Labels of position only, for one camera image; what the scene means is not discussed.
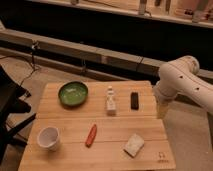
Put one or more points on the green ceramic bowl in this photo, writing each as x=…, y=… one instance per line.
x=73, y=93

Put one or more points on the black rectangular block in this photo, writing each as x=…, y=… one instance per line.
x=134, y=101

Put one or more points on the white sponge block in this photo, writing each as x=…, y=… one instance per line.
x=134, y=144

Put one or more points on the orange carrot toy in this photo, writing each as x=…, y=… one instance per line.
x=91, y=136

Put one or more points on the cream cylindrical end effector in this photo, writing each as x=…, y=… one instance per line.
x=162, y=109

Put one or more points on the white paper cup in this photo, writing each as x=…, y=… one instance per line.
x=49, y=138

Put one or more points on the white figurine bottle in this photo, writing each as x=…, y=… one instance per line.
x=110, y=103

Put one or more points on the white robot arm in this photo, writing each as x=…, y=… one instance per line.
x=180, y=76

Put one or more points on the black chair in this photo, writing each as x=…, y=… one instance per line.
x=10, y=102

